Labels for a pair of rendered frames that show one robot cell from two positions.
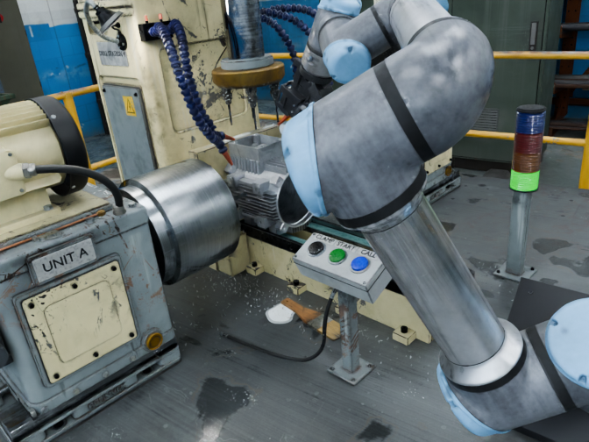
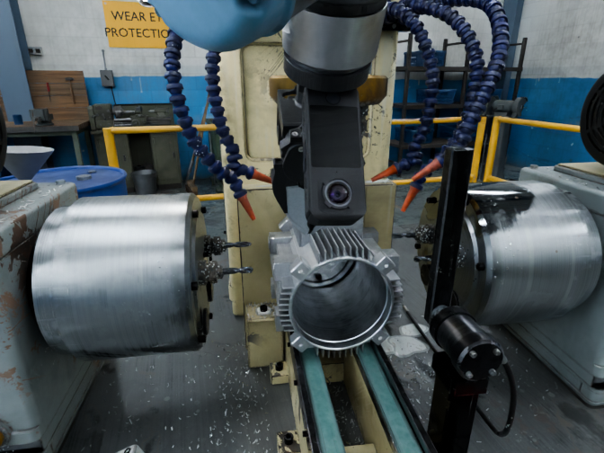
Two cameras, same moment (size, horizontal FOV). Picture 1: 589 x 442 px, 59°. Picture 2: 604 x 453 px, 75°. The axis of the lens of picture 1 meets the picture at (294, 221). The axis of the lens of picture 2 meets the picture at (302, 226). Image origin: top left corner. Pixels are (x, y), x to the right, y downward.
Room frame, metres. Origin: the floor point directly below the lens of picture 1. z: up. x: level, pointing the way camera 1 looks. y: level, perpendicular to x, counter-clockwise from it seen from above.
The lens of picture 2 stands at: (0.77, -0.26, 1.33)
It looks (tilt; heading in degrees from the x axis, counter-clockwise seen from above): 20 degrees down; 35
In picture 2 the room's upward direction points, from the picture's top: straight up
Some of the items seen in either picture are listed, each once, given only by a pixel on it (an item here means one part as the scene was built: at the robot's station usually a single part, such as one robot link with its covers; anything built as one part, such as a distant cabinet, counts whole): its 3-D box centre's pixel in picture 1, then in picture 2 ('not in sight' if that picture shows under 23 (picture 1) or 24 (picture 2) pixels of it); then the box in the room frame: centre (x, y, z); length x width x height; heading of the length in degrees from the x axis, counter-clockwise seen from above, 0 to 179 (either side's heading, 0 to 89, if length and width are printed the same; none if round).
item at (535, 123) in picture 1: (529, 120); not in sight; (1.10, -0.54, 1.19); 0.06 x 0.06 x 0.04
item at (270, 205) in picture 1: (273, 189); (328, 275); (1.29, 0.05, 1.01); 0.20 x 0.19 x 0.19; 43
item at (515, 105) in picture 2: not in sight; (498, 139); (6.76, 0.67, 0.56); 0.46 x 0.36 x 1.13; 72
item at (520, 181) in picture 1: (524, 178); not in sight; (1.10, -0.54, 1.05); 0.06 x 0.06 x 0.04
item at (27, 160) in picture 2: not in sight; (28, 174); (1.48, 1.73, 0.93); 0.25 x 0.24 x 0.25; 52
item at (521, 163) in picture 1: (526, 160); not in sight; (1.10, -0.54, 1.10); 0.06 x 0.06 x 0.04
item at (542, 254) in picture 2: not in sight; (509, 250); (1.52, -0.19, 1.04); 0.41 x 0.25 x 0.25; 133
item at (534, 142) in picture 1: (528, 140); not in sight; (1.10, -0.54, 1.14); 0.06 x 0.06 x 0.04
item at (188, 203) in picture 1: (156, 230); (107, 276); (1.05, 0.31, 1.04); 0.37 x 0.25 x 0.25; 133
